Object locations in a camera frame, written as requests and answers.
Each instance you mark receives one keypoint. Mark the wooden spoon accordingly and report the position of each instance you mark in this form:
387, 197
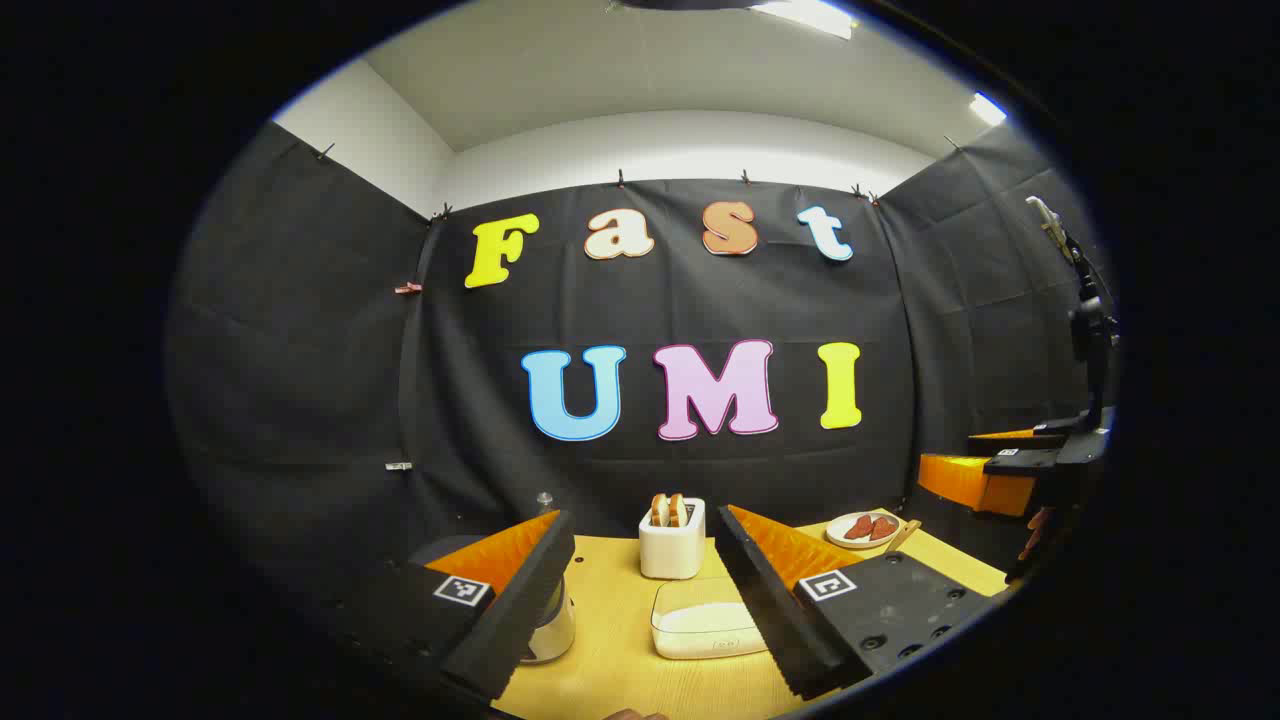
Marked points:
902, 537

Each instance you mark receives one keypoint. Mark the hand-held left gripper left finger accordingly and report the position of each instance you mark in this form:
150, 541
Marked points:
520, 610

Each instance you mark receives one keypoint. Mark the ceiling light panel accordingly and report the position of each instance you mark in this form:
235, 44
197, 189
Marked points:
810, 15
987, 108

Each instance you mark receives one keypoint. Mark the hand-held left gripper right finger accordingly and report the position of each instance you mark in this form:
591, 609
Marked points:
765, 610

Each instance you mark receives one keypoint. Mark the toasted bread slice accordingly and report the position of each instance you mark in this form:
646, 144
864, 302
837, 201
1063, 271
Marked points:
677, 510
659, 510

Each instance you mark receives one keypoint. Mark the white round plate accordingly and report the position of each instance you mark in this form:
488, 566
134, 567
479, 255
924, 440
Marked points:
838, 535

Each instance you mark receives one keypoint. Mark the black backdrop cloth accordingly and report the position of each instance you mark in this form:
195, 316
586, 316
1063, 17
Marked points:
700, 300

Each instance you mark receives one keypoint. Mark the small glass bottle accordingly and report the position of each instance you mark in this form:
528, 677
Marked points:
545, 502

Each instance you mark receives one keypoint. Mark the white toaster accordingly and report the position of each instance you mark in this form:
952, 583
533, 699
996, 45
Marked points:
670, 555

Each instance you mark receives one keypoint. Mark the dark grey rice cooker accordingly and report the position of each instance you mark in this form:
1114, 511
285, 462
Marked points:
552, 630

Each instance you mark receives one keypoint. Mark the red meat slice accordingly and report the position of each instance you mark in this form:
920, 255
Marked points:
883, 528
859, 527

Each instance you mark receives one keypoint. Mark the clear rice container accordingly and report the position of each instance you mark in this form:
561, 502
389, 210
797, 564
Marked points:
700, 625

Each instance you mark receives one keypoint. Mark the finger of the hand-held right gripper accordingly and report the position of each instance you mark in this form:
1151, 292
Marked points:
970, 482
1015, 439

